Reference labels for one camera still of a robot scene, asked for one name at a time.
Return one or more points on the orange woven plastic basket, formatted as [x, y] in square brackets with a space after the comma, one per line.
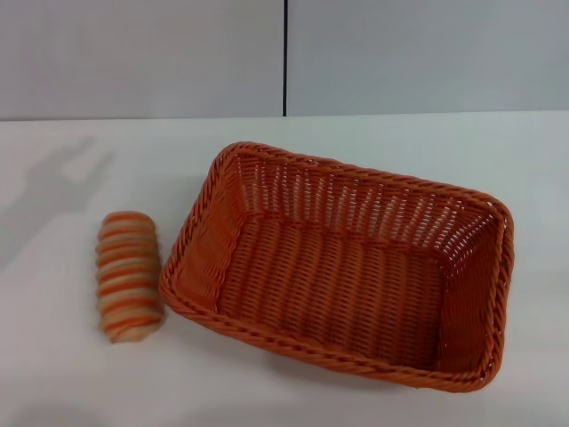
[333, 284]

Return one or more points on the orange striped bread roll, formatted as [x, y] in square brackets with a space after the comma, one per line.
[130, 276]

